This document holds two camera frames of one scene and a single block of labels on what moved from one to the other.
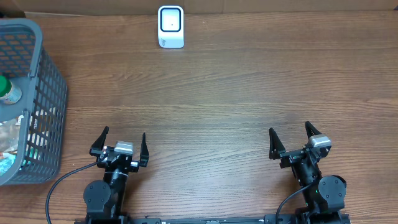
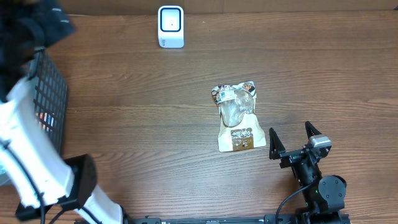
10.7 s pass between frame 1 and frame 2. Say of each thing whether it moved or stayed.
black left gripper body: moved
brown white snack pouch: moved
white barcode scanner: stayed
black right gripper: stayed
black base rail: stayed
